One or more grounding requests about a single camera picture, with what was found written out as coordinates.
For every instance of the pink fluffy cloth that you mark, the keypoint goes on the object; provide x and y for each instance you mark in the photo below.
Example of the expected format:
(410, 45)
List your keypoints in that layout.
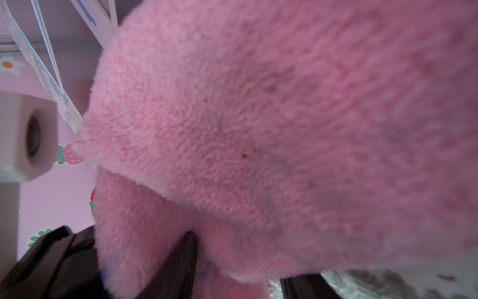
(291, 137)

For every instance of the middle white drawing tablet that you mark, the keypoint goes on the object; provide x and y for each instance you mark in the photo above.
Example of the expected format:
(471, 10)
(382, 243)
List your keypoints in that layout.
(100, 17)

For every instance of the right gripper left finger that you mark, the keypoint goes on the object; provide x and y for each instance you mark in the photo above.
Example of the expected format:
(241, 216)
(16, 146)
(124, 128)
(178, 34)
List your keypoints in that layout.
(175, 278)

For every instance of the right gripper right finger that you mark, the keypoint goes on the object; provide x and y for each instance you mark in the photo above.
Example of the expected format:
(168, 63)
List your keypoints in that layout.
(307, 287)

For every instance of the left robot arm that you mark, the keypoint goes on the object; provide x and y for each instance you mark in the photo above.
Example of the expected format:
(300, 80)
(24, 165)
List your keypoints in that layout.
(47, 244)

